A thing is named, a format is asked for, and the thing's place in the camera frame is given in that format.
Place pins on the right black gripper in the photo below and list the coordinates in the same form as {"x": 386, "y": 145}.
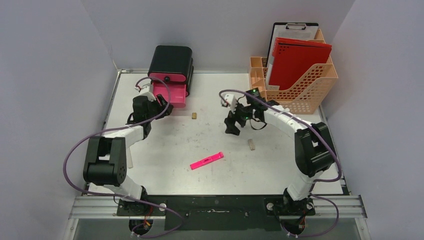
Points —
{"x": 236, "y": 117}

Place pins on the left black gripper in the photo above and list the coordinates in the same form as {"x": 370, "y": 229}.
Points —
{"x": 161, "y": 106}

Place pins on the black pink drawer unit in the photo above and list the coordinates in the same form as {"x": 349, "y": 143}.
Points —
{"x": 172, "y": 69}

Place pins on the pink highlighter marker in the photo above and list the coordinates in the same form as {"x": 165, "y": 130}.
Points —
{"x": 207, "y": 160}

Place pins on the orange plastic file organizer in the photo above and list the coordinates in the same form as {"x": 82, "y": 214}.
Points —
{"x": 307, "y": 93}

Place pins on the thick red binder folder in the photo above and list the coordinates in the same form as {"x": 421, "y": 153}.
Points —
{"x": 291, "y": 58}

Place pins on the black clipboard with paper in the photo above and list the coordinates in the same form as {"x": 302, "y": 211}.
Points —
{"x": 291, "y": 30}

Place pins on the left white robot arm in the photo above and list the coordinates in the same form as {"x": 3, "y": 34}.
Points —
{"x": 107, "y": 155}

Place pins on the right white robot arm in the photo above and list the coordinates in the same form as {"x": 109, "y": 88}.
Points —
{"x": 313, "y": 147}

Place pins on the small beige eraser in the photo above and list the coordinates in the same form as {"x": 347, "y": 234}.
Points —
{"x": 251, "y": 144}

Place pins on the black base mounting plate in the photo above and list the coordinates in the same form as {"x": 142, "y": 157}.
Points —
{"x": 218, "y": 212}

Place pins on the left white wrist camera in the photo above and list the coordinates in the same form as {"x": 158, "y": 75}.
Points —
{"x": 147, "y": 91}

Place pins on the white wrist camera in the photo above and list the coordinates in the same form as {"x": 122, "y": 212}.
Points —
{"x": 147, "y": 91}
{"x": 229, "y": 101}

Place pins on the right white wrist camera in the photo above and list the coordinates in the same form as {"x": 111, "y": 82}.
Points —
{"x": 229, "y": 101}

